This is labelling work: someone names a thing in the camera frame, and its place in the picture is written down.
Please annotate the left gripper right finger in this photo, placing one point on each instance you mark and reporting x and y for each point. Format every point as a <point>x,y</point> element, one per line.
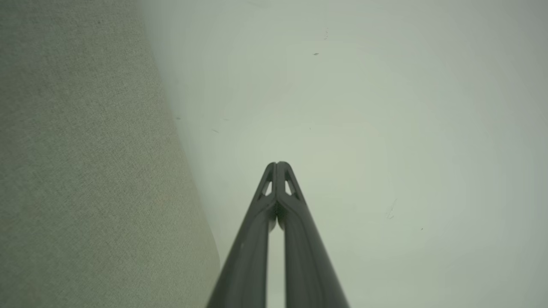
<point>306,265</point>

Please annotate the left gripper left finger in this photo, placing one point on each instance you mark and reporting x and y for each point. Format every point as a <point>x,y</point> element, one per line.
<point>248,265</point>

